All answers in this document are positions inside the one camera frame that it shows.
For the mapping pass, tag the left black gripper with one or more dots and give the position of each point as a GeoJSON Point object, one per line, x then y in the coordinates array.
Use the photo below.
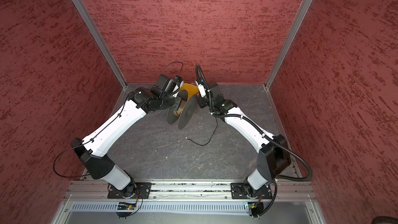
{"type": "Point", "coordinates": [174, 101]}

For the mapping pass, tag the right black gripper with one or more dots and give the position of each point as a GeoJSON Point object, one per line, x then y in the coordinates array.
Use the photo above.
{"type": "Point", "coordinates": [202, 101]}

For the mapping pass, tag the grey cable spool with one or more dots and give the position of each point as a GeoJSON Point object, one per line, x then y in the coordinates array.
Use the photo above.
{"type": "Point", "coordinates": [185, 111]}

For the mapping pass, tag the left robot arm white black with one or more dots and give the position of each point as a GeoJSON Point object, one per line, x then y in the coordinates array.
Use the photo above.
{"type": "Point", "coordinates": [93, 149]}

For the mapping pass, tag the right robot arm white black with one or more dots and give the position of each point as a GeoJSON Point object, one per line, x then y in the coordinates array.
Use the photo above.
{"type": "Point", "coordinates": [272, 158]}

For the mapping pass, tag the yellow plastic bin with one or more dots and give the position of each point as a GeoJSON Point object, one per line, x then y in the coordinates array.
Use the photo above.
{"type": "Point", "coordinates": [189, 90]}

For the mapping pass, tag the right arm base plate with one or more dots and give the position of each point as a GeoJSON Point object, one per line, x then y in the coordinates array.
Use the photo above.
{"type": "Point", "coordinates": [245, 191]}

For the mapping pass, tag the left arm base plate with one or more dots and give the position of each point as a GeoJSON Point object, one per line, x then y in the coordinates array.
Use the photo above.
{"type": "Point", "coordinates": [143, 189]}

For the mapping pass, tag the left aluminium corner post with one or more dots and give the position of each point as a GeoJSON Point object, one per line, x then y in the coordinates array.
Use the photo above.
{"type": "Point", "coordinates": [88, 20]}

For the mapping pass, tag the aluminium corner post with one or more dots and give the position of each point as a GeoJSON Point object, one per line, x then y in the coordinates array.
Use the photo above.
{"type": "Point", "coordinates": [88, 20]}
{"type": "Point", "coordinates": [295, 26]}

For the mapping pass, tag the white vented cable duct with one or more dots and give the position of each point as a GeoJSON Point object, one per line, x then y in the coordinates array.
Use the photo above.
{"type": "Point", "coordinates": [229, 208]}

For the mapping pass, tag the aluminium front rail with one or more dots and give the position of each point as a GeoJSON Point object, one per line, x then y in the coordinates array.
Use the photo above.
{"type": "Point", "coordinates": [187, 190]}

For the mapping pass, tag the right aluminium corner post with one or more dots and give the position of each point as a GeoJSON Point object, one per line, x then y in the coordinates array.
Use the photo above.
{"type": "Point", "coordinates": [295, 26]}

